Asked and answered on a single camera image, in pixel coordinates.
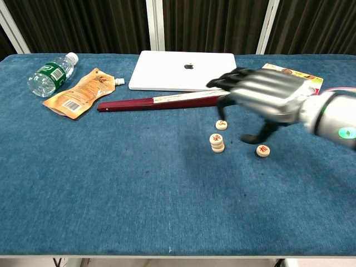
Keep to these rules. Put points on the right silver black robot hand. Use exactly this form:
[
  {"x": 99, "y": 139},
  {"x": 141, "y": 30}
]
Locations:
[{"x": 267, "y": 91}]

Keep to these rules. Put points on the wooden chess piece red character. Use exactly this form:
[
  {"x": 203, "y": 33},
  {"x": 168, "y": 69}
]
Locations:
[
  {"x": 263, "y": 150},
  {"x": 216, "y": 137}
]

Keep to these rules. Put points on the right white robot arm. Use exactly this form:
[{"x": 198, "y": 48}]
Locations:
[{"x": 333, "y": 116}]

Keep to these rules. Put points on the biscuit box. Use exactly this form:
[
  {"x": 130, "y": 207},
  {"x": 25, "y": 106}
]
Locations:
[{"x": 315, "y": 82}]

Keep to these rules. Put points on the dark curtain panel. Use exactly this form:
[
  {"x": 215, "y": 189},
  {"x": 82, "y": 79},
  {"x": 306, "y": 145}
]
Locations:
[
  {"x": 4, "y": 44},
  {"x": 314, "y": 25},
  {"x": 83, "y": 25},
  {"x": 211, "y": 25}
]

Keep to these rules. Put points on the white closed laptop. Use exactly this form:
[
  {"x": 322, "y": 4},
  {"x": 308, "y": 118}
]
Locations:
[{"x": 167, "y": 75}]

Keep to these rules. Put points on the dark red folded fan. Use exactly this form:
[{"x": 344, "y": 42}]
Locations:
[{"x": 125, "y": 105}]

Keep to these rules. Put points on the blue table cloth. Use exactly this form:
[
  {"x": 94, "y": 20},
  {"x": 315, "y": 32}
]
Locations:
[{"x": 111, "y": 180}]

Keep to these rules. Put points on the orange spout pouch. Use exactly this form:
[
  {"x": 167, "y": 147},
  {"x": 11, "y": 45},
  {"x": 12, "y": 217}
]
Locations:
[{"x": 80, "y": 94}]

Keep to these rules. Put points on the clear water bottle green label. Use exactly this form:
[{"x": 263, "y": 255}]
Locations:
[{"x": 47, "y": 78}]

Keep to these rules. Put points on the white frame post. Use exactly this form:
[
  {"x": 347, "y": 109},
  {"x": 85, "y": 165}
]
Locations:
[
  {"x": 155, "y": 27},
  {"x": 14, "y": 30},
  {"x": 267, "y": 27}
]

